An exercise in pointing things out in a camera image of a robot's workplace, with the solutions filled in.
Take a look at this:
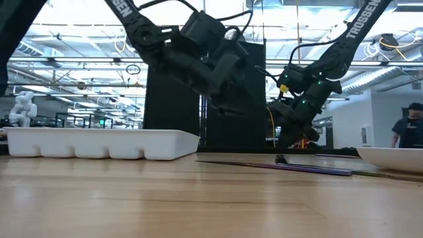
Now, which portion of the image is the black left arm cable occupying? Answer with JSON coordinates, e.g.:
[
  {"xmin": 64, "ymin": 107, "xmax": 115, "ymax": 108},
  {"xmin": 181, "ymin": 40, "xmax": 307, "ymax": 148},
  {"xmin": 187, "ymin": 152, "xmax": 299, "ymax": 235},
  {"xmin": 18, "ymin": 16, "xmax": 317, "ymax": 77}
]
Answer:
[{"xmin": 137, "ymin": 0, "xmax": 254, "ymax": 36}]

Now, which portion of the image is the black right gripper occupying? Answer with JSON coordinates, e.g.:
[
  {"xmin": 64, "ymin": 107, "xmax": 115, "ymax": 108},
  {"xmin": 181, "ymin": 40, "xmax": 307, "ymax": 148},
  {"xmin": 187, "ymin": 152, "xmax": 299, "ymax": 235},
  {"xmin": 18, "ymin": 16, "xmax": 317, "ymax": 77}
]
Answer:
[{"xmin": 267, "ymin": 100, "xmax": 321, "ymax": 149}]

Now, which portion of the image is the white plastic cutlery tray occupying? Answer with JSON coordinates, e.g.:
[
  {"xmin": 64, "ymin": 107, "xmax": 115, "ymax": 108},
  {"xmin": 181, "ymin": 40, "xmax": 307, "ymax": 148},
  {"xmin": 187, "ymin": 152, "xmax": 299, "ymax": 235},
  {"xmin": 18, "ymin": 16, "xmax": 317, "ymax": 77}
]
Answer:
[{"xmin": 2, "ymin": 126, "xmax": 202, "ymax": 161}]

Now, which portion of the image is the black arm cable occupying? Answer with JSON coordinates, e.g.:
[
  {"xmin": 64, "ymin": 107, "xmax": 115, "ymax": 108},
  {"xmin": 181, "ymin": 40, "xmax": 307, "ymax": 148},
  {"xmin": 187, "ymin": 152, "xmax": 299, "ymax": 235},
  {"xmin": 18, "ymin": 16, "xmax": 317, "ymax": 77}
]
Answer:
[
  {"xmin": 288, "ymin": 34, "xmax": 346, "ymax": 67},
  {"xmin": 137, "ymin": 0, "xmax": 254, "ymax": 36}
]

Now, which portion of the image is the black partition panel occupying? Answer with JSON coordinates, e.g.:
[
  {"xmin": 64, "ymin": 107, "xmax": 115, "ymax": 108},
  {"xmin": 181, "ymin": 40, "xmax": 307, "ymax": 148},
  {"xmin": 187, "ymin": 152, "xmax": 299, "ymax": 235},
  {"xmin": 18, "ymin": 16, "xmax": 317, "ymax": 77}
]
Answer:
[{"xmin": 143, "ymin": 41, "xmax": 267, "ymax": 153}]

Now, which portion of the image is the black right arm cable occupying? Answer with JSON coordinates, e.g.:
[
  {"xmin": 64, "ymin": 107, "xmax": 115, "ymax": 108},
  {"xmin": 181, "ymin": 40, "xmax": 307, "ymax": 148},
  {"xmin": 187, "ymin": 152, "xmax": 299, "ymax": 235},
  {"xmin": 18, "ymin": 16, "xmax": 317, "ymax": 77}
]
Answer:
[{"xmin": 288, "ymin": 34, "xmax": 346, "ymax": 67}]

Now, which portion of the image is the white wall box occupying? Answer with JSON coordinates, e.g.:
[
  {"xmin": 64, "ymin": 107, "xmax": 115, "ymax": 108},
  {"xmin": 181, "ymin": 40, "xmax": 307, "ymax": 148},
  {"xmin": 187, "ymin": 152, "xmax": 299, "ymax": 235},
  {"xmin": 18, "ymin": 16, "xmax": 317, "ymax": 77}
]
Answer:
[{"xmin": 360, "ymin": 124, "xmax": 373, "ymax": 147}]

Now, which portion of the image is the white round plate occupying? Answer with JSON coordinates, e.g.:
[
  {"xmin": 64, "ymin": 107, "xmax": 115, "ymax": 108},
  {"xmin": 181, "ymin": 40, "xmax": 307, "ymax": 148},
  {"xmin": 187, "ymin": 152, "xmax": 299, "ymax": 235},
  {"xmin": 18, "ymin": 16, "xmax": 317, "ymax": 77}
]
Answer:
[{"xmin": 356, "ymin": 147, "xmax": 423, "ymax": 175}]

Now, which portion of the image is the person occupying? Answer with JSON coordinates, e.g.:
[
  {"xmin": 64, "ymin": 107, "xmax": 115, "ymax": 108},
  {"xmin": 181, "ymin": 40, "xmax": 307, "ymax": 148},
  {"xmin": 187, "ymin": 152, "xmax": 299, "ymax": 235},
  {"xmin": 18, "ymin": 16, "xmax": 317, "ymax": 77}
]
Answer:
[{"xmin": 391, "ymin": 102, "xmax": 423, "ymax": 149}]

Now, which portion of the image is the yellow cable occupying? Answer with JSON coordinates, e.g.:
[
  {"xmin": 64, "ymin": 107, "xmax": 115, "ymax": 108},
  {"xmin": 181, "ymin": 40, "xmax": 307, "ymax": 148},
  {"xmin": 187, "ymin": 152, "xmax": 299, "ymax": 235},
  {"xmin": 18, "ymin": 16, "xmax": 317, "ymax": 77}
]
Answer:
[{"xmin": 266, "ymin": 105, "xmax": 277, "ymax": 149}]

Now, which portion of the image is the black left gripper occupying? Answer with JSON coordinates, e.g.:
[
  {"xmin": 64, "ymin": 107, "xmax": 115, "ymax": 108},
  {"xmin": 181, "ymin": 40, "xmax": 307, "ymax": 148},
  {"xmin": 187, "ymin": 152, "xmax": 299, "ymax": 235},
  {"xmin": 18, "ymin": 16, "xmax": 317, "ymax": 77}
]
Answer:
[{"xmin": 161, "ymin": 40, "xmax": 253, "ymax": 116}]

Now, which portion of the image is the iridescent rainbow knife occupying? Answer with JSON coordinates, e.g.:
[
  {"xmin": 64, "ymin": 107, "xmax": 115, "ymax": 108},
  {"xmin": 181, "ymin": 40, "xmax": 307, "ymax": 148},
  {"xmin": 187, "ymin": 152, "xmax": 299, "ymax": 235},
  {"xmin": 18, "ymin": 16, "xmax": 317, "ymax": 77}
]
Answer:
[
  {"xmin": 274, "ymin": 154, "xmax": 423, "ymax": 184},
  {"xmin": 195, "ymin": 159, "xmax": 354, "ymax": 177}
]

